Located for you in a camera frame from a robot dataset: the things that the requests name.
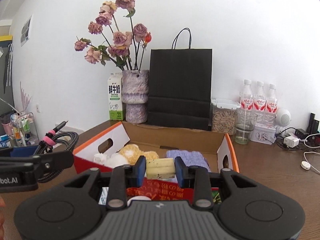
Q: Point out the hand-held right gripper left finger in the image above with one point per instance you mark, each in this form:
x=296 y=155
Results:
x=141 y=171

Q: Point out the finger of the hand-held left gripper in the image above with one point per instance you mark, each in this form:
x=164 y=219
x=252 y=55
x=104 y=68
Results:
x=47 y=165
x=23 y=151

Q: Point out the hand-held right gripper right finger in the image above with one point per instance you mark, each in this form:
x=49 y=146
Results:
x=179 y=172

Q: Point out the purple fabric pouch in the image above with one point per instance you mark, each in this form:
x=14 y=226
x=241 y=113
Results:
x=192 y=158

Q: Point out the yellow plush toy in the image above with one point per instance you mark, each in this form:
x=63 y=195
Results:
x=130 y=152

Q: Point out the white cloth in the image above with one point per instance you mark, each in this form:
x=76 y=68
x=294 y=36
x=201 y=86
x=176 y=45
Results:
x=115 y=161

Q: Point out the red cardboard box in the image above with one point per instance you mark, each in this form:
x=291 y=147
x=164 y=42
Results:
x=175 y=137

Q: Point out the white plastic wipes box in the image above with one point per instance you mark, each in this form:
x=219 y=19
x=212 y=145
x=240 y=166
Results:
x=103 y=195

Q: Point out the clear container of seeds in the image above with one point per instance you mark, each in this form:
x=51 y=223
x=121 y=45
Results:
x=223 y=120

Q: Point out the blue white packet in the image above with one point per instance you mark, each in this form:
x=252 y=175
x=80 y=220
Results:
x=4 y=142

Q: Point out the pink bin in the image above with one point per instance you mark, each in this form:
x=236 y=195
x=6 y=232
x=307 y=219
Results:
x=7 y=128

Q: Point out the dark board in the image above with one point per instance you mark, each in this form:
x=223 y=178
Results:
x=3 y=80

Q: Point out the clear drinking glass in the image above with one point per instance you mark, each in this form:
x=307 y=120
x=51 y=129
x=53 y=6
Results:
x=245 y=130

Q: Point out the purple textured vase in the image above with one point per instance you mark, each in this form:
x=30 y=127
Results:
x=135 y=92

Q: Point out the white green milk carton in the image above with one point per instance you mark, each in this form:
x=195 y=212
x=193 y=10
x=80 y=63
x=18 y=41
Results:
x=115 y=95

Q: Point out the white printed tin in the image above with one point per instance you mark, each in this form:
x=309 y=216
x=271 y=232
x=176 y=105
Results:
x=263 y=135

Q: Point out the black paper bag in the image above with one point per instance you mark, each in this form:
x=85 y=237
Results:
x=180 y=80

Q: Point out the red label water bottle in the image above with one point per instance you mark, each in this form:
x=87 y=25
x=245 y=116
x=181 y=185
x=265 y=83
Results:
x=272 y=103
x=260 y=102
x=246 y=100

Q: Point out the white charger plug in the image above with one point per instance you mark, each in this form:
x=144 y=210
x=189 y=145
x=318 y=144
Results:
x=291 y=142

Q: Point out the white round device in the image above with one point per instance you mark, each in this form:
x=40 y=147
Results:
x=283 y=118

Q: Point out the black power adapter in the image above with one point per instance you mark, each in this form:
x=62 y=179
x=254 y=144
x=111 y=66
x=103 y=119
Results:
x=301 y=133

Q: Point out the bunch of dried pink roses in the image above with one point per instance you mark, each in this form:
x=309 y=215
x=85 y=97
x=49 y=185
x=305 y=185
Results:
x=122 y=38

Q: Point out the black upright device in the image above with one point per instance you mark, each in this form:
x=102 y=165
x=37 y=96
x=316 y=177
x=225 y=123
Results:
x=313 y=122

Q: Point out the white wall panel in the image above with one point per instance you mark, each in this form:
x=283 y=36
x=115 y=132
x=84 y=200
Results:
x=72 y=130

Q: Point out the white wall switch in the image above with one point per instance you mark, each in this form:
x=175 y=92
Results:
x=38 y=108

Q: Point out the pink feather wall decal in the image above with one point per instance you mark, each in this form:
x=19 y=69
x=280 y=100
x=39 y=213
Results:
x=25 y=97

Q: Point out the wall paper sheet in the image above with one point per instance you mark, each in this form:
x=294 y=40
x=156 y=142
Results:
x=26 y=30

